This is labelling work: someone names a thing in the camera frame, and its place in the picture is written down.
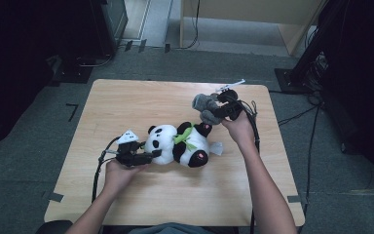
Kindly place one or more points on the person's dark clothing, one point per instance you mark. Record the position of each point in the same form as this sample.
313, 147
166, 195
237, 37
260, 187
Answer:
175, 229

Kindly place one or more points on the black floor base plate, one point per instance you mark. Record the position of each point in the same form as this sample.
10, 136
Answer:
73, 73

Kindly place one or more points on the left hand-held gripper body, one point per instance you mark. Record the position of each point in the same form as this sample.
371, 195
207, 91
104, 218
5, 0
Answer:
128, 152

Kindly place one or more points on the dark curtain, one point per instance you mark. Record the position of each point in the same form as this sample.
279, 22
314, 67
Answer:
13, 65
366, 81

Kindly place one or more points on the panda plush toy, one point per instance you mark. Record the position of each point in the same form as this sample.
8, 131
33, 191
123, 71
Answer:
178, 146

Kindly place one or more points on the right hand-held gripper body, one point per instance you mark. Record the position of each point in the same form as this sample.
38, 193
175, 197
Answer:
231, 105

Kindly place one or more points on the grey floor tape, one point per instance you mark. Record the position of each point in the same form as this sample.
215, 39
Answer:
54, 196
294, 199

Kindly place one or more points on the black angled floor tape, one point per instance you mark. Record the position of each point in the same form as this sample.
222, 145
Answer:
74, 109

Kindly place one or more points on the person's left hand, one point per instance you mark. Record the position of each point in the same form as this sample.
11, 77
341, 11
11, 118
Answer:
121, 177

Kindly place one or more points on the grey cloth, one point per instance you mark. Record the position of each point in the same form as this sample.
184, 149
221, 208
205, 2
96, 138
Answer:
206, 107

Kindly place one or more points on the black metal stand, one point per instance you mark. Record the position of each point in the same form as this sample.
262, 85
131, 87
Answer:
308, 58

